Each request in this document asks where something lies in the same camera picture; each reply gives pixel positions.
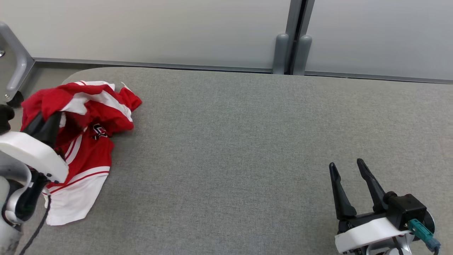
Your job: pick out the black frame foot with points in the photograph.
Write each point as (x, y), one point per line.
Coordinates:
(16, 100)

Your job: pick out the grey rounded post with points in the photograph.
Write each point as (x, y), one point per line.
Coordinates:
(281, 53)
(302, 55)

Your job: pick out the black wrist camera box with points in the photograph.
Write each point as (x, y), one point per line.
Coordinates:
(407, 209)

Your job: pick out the black round knob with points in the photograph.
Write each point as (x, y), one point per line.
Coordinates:
(5, 118)

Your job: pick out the grey metal tube frame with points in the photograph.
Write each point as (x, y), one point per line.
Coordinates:
(17, 60)

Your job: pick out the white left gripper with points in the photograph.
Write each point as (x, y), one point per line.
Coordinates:
(35, 154)

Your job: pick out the grey metal floor rail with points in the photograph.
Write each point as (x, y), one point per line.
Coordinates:
(159, 63)

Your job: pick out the red and white sports jersey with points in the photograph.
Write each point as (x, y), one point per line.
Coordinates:
(88, 152)

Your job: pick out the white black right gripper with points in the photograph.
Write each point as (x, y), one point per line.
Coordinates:
(368, 233)

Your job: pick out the grey vertical door frame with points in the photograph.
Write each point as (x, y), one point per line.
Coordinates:
(299, 17)

